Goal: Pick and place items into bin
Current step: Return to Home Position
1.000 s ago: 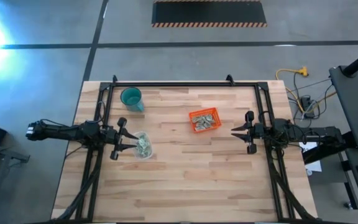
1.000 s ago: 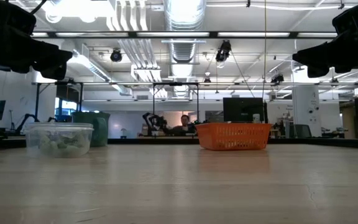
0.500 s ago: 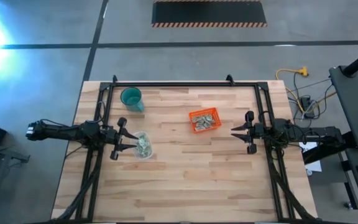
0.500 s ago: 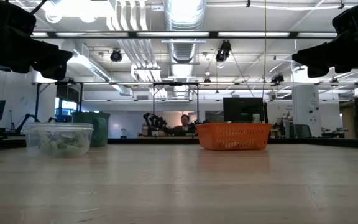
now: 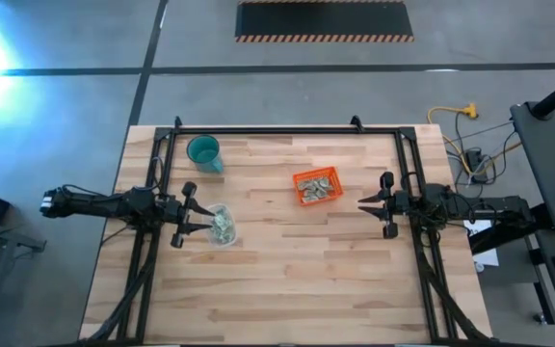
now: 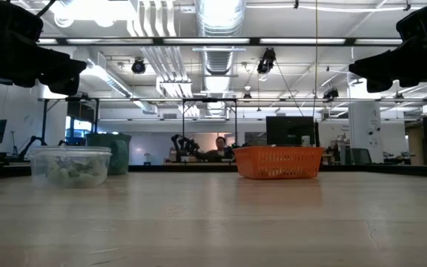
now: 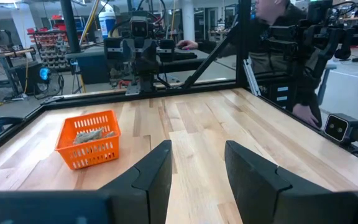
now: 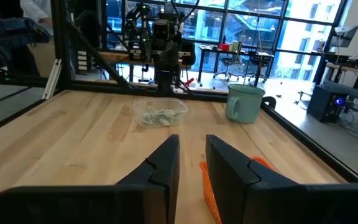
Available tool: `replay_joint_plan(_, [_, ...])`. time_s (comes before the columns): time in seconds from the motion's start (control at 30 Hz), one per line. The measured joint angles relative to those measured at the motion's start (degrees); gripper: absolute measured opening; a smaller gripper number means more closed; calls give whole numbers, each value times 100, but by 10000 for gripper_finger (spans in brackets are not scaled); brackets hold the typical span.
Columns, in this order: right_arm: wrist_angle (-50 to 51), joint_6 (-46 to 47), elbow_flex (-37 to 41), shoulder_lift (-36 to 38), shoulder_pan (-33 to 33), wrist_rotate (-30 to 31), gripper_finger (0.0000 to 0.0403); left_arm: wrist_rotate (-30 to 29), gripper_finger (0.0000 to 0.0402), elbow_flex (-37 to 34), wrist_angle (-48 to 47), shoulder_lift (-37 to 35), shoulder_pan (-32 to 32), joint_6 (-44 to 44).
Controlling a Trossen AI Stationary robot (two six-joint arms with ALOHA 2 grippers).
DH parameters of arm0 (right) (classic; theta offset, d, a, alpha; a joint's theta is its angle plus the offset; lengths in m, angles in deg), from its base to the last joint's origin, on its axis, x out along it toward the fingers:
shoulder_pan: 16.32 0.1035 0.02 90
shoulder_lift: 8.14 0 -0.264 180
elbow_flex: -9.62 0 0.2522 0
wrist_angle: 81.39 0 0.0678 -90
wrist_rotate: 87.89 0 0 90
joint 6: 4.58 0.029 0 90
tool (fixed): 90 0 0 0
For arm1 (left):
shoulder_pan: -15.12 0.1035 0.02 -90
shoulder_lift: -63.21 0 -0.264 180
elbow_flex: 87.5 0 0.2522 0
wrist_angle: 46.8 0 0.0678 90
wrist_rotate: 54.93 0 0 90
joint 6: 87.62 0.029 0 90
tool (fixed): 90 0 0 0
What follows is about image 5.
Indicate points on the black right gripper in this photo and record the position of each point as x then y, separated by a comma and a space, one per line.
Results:
398, 206

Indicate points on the grey equipment stand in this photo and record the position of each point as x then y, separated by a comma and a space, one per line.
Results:
12, 238

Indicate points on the white paper sheet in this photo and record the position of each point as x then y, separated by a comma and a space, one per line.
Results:
484, 255

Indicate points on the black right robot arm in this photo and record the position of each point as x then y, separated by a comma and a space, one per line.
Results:
489, 207

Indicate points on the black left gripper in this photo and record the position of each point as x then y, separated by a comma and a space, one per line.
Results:
178, 212

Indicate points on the black desk support bar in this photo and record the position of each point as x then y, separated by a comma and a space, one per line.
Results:
509, 238

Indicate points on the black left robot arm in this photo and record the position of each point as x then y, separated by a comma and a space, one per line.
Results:
99, 206

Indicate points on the clear plastic container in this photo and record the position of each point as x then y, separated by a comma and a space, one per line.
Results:
210, 238

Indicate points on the teal plastic cup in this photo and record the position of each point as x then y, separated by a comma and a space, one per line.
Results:
203, 154

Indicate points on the black aluminium table frame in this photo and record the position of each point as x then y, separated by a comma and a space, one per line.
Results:
282, 130

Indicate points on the hazard-striped black floor mat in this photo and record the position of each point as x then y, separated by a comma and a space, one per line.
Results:
323, 19

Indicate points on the orange plastic basket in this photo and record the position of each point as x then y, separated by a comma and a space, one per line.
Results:
298, 187

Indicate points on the black power strip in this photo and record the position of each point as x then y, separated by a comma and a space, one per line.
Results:
475, 161

